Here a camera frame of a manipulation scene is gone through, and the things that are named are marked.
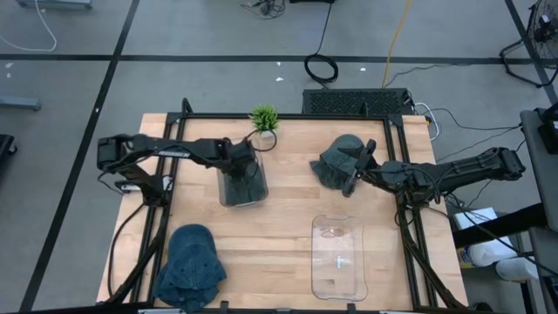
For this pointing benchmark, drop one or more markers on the grey cart base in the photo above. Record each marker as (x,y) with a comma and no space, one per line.
(52,3)

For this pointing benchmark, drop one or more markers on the white box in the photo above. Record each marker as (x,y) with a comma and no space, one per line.
(473,218)

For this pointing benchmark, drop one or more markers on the white paper towel roll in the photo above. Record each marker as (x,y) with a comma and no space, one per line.
(516,269)
(488,253)

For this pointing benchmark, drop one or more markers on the clear plastic bin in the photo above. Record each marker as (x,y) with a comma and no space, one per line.
(340,261)
(224,200)

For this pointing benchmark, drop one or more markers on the silver aluminium bracket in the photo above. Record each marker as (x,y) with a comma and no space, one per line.
(161,311)

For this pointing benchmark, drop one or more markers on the black computer tower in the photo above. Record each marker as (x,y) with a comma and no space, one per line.
(357,102)

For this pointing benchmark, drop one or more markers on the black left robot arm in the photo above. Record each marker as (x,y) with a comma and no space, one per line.
(174,150)

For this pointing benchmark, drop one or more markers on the black desk device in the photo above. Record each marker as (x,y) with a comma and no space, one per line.
(549,131)

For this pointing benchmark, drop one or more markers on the black floor fan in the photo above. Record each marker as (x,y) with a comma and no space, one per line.
(545,26)

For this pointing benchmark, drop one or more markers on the black aluminium table frame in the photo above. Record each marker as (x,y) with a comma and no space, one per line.
(283,116)

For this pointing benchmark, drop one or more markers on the grey furniture foot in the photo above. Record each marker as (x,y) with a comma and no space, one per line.
(19,103)

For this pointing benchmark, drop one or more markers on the grey desk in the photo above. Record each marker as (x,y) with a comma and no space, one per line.
(534,144)

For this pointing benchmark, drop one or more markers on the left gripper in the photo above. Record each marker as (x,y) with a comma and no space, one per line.
(242,159)

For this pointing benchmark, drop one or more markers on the black beam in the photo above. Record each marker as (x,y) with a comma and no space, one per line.
(501,227)

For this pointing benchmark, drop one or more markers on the black floor item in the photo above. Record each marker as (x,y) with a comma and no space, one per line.
(6,146)

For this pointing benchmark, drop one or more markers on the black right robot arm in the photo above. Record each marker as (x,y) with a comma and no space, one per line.
(471,170)

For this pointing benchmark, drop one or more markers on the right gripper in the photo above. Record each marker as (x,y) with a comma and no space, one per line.
(388,174)

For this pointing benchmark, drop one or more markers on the green plant in white pot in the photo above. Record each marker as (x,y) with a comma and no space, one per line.
(264,118)

